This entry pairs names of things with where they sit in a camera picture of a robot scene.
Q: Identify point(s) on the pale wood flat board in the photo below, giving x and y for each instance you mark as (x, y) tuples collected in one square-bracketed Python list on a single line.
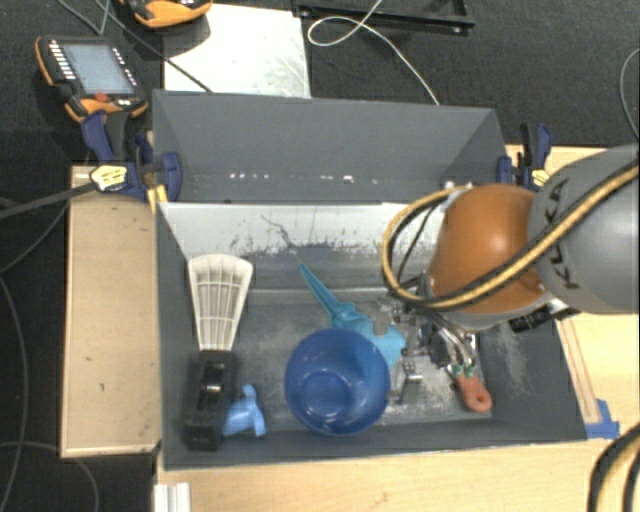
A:
[(110, 310)]

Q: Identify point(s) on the white ribbed plastic fan piece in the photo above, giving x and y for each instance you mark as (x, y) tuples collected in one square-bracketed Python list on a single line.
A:
[(219, 300)]

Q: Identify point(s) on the black plastic block tool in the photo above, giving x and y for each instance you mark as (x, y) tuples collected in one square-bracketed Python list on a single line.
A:
[(206, 400)]

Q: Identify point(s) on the black cylinder on white bracket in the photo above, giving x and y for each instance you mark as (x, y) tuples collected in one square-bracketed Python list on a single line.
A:
[(525, 322)]

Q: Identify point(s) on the blue plastic bowl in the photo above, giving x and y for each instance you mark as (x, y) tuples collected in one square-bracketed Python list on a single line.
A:
[(335, 385)]

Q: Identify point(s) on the cyan plastic funnel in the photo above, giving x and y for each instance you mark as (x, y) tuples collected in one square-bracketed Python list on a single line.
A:
[(345, 315)]

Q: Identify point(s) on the grey metal bin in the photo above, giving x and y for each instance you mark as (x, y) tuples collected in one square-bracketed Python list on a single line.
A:
[(320, 145)]

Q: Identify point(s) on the light blue plastic piece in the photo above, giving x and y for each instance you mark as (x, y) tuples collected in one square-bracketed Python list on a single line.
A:
[(245, 415)]

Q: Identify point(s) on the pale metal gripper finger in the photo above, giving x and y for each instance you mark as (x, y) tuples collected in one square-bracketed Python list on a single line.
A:
[(380, 322), (411, 385)]

